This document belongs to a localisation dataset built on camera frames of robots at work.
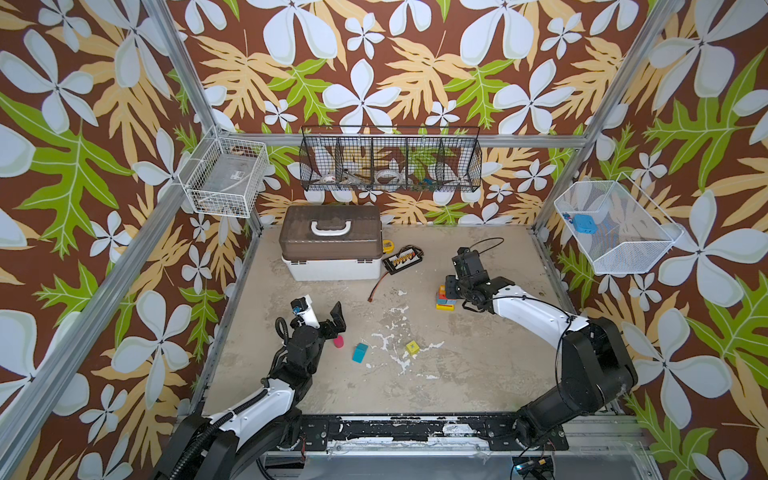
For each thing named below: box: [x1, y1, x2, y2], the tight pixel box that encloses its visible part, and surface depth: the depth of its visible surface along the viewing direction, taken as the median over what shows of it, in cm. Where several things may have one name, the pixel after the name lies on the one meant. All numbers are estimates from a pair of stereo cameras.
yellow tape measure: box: [382, 240, 395, 254], surface depth 113 cm
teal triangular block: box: [352, 342, 369, 364], surface depth 89 cm
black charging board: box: [382, 245, 424, 275], surface depth 110 cm
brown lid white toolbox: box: [279, 205, 383, 282], surface depth 95 cm
